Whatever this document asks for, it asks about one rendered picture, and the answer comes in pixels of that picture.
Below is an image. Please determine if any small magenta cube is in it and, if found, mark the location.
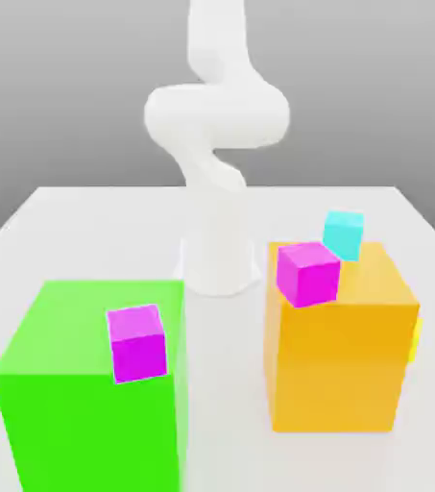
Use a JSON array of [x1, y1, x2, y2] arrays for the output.
[[106, 303, 169, 384], [277, 240, 342, 309]]

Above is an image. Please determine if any small cyan cube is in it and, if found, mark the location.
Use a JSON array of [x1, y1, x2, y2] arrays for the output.
[[322, 209, 366, 263]]

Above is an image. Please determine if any large orange box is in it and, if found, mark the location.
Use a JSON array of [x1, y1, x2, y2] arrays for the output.
[[262, 240, 421, 434]]

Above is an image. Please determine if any large green box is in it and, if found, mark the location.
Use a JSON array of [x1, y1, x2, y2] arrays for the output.
[[0, 279, 190, 492]]

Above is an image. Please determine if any small yellow cube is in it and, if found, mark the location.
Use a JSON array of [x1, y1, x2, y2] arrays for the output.
[[408, 317, 424, 364]]

